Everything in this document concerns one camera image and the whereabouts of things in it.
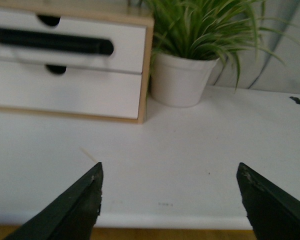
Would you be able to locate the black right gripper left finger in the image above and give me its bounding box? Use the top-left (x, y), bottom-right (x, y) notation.
top-left (5, 162), bottom-right (103, 240)

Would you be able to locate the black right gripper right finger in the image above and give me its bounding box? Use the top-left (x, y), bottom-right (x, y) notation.
top-left (236, 162), bottom-right (300, 240)

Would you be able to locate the white drawer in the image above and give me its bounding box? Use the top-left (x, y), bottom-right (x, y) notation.
top-left (0, 8), bottom-right (146, 73)
top-left (0, 61), bottom-right (142, 119)

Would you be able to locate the grey curtain backdrop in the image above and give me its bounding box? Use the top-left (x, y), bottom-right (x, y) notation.
top-left (208, 0), bottom-right (300, 94)

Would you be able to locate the white plant pot right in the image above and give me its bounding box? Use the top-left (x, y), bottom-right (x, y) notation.
top-left (150, 53), bottom-right (218, 108)

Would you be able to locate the green spider plant right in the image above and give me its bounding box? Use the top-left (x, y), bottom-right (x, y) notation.
top-left (128, 0), bottom-right (300, 92)

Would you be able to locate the black drawer handle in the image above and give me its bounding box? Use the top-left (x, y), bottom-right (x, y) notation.
top-left (0, 27), bottom-right (114, 56)

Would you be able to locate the wooden drawer cabinet frame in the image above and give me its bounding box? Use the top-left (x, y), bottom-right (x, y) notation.
top-left (0, 0), bottom-right (154, 123)

